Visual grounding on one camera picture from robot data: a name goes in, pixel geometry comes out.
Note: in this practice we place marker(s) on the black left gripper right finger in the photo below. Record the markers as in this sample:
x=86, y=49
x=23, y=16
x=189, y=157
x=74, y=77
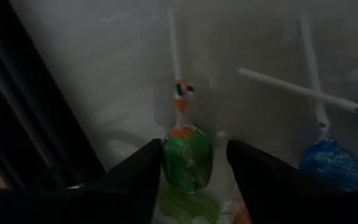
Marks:
x=253, y=174

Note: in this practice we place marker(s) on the green lollipop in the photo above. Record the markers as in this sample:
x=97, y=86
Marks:
x=187, y=158

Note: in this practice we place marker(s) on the green gummy in clear wrapper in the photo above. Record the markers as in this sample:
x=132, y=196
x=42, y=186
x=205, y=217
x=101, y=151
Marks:
x=188, y=205

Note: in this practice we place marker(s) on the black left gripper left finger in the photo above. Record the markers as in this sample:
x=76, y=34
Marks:
x=145, y=168

